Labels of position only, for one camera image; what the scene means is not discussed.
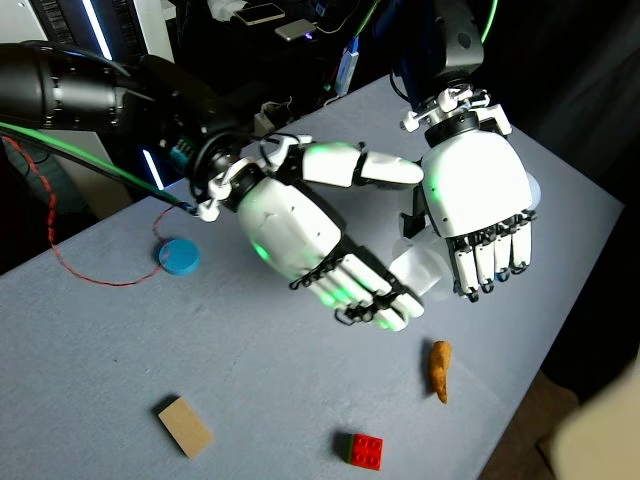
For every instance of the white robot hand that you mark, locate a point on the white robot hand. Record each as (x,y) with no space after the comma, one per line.
(475,185)
(290,225)

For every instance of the large clear plastic syringe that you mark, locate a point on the large clear plastic syringe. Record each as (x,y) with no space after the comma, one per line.
(420,265)

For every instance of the blue round disc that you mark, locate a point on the blue round disc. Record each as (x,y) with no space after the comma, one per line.
(180,257)

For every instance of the black curtain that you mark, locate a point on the black curtain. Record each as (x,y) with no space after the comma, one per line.
(590,100)

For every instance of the grey table cloth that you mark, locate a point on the grey table cloth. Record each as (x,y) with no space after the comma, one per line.
(250,390)

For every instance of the orange-brown toy food piece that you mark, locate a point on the orange-brown toy food piece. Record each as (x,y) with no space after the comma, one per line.
(440,367)

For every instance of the silver power bank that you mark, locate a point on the silver power bank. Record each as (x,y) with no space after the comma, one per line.
(295,31)

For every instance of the smartphone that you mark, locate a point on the smartphone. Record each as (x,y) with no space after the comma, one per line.
(260,14)

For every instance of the tan wooden block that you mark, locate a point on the tan wooden block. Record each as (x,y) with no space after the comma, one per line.
(186,427)

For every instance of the red and green toy brick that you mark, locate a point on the red and green toy brick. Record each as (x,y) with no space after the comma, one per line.
(366,451)

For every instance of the pale beige rounded object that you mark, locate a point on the pale beige rounded object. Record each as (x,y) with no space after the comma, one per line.
(600,440)

